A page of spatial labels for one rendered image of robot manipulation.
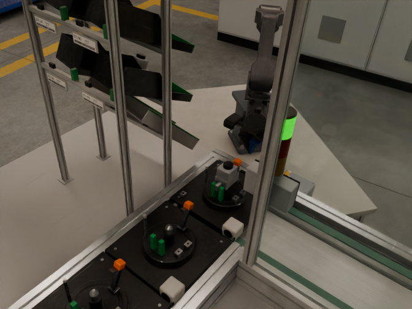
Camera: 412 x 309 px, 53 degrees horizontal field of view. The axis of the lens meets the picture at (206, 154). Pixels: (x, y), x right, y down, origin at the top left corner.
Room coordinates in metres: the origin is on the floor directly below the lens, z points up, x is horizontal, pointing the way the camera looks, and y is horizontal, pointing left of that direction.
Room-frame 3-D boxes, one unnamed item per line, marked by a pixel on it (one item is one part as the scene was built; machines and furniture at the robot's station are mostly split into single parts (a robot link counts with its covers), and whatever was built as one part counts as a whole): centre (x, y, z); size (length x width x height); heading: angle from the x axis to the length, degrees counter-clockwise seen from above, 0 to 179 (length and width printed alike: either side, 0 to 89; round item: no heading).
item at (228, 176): (0.90, -0.06, 1.06); 0.08 x 0.04 x 0.07; 145
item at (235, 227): (0.77, -0.09, 0.97); 0.05 x 0.05 x 0.04; 54
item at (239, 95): (1.34, -0.17, 0.96); 0.15 x 0.15 x 0.20; 18
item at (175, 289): (0.70, 0.08, 1.01); 0.24 x 0.24 x 0.13; 54
